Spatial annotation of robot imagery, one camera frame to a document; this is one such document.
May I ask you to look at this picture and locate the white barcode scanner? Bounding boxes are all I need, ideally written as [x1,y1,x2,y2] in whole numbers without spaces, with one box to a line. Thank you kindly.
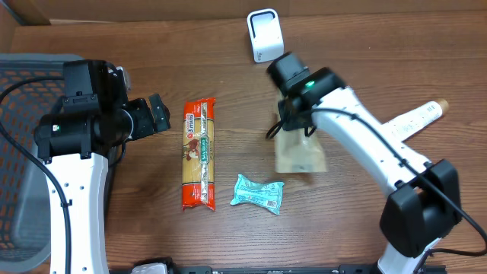
[247,8,285,63]

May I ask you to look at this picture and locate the clear plastic pouch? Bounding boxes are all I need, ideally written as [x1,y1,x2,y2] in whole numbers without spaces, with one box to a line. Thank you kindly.
[273,129,328,174]

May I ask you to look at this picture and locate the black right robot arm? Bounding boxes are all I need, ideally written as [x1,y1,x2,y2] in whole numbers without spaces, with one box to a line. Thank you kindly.
[267,53,462,273]

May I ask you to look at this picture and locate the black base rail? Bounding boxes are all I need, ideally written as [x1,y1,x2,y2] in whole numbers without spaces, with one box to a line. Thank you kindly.
[131,258,448,274]

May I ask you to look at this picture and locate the grey plastic mesh basket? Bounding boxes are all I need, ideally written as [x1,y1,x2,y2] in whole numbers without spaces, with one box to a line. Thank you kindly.
[1,54,83,272]

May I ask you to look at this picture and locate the orange spaghetti packet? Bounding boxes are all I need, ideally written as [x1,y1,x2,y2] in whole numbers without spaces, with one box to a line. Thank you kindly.
[182,97,215,211]

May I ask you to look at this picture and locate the teal snack wrapper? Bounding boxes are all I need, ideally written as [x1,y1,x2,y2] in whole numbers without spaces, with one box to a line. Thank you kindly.
[230,174,285,215]

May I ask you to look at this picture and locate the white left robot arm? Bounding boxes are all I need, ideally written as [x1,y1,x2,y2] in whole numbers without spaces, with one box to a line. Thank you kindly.
[34,59,170,273]

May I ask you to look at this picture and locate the white tube with gold cap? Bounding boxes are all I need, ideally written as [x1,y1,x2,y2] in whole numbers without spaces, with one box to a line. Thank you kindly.
[382,98,450,142]

